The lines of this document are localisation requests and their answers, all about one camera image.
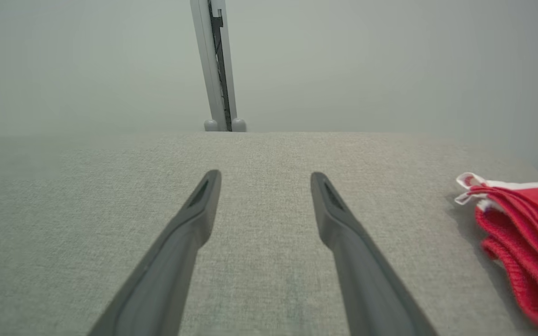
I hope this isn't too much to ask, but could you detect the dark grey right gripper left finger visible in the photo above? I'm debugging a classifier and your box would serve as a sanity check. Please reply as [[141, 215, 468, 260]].
[[87, 169, 222, 336]]

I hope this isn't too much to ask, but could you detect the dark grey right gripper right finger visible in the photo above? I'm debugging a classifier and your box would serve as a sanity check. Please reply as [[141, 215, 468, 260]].
[[310, 172, 440, 336]]

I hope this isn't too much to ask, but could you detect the red jersey with white trim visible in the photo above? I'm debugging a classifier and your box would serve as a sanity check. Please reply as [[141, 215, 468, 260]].
[[454, 172, 538, 335]]

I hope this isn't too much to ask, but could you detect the grey partition post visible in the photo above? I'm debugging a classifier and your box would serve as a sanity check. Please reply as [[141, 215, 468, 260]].
[[190, 0, 248, 133]]

